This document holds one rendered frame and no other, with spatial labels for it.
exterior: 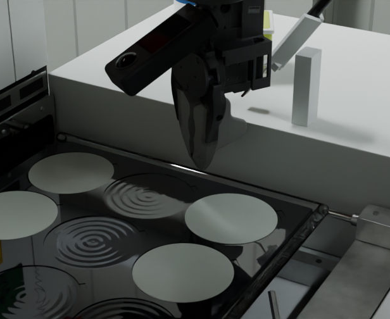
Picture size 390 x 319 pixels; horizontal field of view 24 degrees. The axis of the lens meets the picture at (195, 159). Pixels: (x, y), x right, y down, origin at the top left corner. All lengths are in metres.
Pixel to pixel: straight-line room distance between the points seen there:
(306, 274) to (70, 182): 0.29
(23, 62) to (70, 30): 2.28
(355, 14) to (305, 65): 1.86
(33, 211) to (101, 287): 0.16
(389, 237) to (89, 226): 0.32
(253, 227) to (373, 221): 0.13
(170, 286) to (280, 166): 0.24
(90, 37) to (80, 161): 2.28
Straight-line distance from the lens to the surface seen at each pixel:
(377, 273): 0.96
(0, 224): 1.01
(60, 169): 1.10
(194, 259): 0.93
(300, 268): 1.03
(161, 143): 1.13
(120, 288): 0.89
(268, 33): 1.14
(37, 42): 1.17
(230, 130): 1.00
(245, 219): 0.99
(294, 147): 1.04
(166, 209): 1.01
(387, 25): 2.85
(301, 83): 1.03
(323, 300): 0.92
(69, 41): 3.45
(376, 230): 0.99
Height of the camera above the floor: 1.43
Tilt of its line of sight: 28 degrees down
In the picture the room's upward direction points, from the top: straight up
